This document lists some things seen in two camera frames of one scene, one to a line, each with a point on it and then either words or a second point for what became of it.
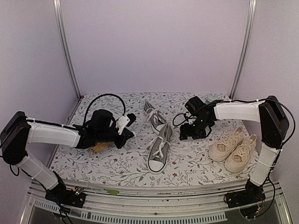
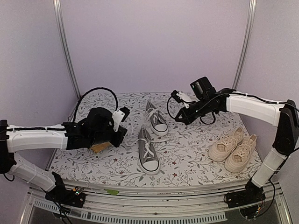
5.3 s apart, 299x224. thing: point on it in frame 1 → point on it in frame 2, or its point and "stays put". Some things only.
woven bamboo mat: [101, 146] stays put
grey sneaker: [156, 118] stays put
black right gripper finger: [186, 130] → [181, 112]
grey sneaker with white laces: [159, 149] → [148, 159]
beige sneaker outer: [238, 158] stays put
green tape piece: [112, 192] stays put
